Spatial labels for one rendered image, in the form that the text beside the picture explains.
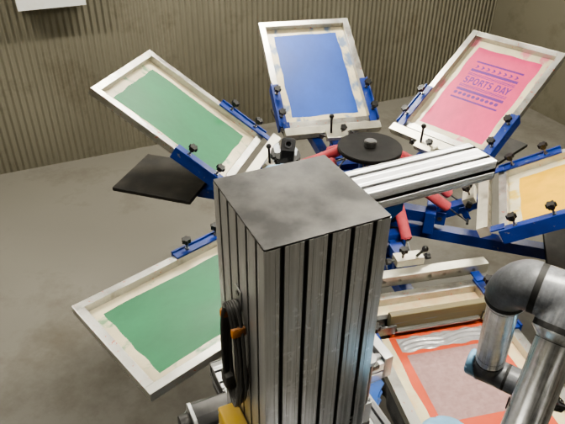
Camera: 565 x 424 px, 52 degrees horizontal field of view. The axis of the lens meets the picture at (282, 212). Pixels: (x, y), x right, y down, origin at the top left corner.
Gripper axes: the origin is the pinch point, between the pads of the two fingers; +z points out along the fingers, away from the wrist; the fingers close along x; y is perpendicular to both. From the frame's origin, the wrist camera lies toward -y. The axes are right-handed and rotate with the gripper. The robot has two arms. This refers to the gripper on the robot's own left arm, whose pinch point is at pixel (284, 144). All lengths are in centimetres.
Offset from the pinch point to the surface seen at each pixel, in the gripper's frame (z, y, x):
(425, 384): -44, 65, 59
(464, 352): -29, 62, 77
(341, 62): 173, 26, 44
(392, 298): -3, 62, 54
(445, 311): -17, 54, 70
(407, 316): -20, 56, 55
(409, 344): -26, 64, 57
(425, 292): 0, 60, 68
